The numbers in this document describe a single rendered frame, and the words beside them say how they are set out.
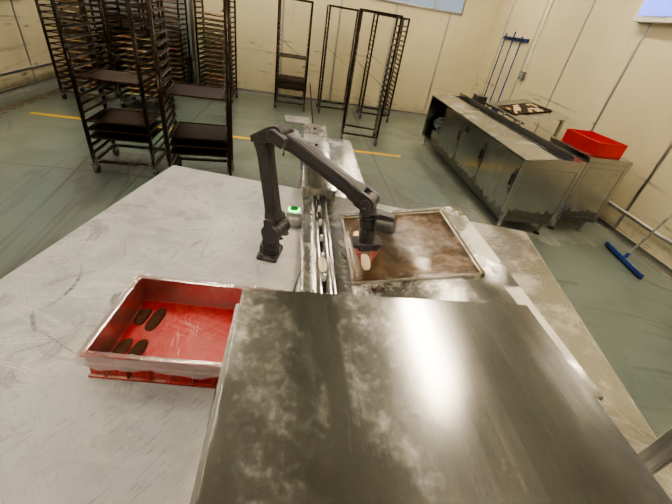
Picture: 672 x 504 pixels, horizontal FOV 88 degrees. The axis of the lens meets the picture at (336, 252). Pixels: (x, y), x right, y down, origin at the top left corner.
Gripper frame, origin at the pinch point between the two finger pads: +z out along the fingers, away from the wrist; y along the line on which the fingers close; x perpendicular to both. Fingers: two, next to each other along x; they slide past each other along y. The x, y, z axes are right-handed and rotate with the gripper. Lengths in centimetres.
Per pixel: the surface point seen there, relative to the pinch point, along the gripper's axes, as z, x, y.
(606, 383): 24, -40, 77
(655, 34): -46, 331, 359
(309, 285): 5.4, -7.0, -21.3
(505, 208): 96, 204, 173
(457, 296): 4.6, -16.7, 30.6
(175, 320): 2, -25, -63
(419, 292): 4.9, -13.6, 18.0
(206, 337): 4, -31, -53
